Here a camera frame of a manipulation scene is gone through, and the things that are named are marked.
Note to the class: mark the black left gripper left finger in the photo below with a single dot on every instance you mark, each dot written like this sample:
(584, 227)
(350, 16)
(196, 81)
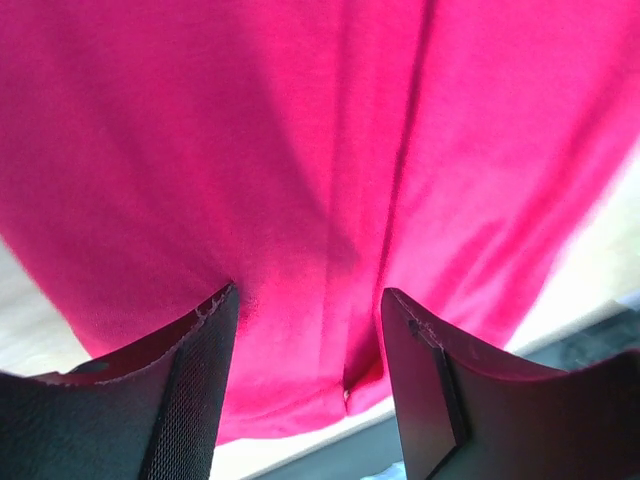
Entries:
(149, 410)

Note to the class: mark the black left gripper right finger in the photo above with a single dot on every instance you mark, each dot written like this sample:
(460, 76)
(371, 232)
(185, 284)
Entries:
(468, 410)

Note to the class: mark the red t shirt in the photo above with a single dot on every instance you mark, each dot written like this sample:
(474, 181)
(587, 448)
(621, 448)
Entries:
(313, 153)

